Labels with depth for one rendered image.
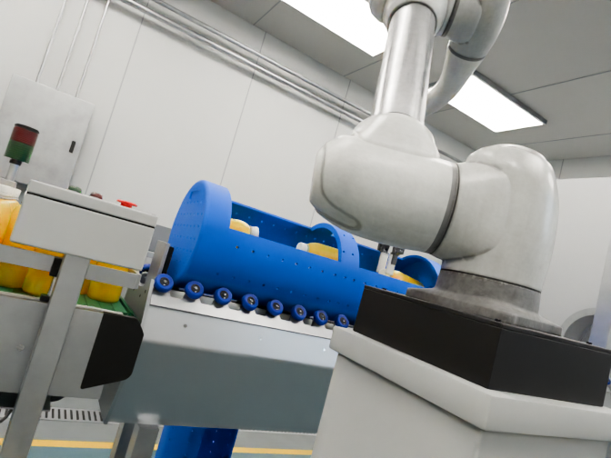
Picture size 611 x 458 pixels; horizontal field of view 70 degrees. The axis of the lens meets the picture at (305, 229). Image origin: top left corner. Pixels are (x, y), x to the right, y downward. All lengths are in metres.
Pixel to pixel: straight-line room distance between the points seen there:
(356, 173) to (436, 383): 0.31
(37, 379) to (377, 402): 0.55
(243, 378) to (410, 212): 0.69
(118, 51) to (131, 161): 0.99
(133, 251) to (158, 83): 3.85
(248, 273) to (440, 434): 0.65
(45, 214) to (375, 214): 0.51
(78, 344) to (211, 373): 0.34
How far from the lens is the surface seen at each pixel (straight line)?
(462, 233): 0.69
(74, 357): 0.95
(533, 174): 0.74
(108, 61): 4.57
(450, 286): 0.72
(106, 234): 0.80
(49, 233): 0.80
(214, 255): 1.06
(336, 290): 1.23
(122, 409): 1.17
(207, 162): 4.59
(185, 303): 1.08
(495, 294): 0.70
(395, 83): 0.87
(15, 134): 1.48
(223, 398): 1.21
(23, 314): 0.93
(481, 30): 1.21
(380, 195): 0.66
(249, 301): 1.14
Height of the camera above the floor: 1.08
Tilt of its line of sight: 5 degrees up
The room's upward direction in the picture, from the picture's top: 15 degrees clockwise
